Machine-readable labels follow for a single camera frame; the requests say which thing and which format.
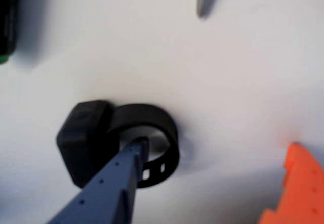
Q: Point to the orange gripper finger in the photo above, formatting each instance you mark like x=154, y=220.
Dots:
x=303, y=188

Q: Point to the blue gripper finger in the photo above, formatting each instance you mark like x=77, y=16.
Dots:
x=108, y=191

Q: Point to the black digital wrist watch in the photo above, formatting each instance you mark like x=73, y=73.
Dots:
x=86, y=138

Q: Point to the black marker with green cap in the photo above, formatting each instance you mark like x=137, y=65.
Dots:
x=6, y=19

